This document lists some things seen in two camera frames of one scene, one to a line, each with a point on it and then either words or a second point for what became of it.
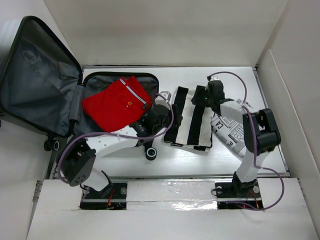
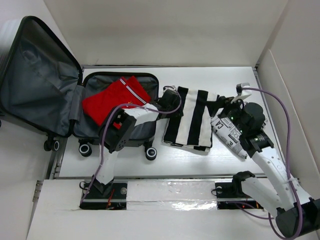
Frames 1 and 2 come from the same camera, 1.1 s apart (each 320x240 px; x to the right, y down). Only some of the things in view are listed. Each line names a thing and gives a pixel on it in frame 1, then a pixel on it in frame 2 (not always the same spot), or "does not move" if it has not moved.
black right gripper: (200, 90) -> (221, 102)
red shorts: (117, 105) does not move
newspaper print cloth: (231, 131) does not move
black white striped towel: (195, 132) does not move
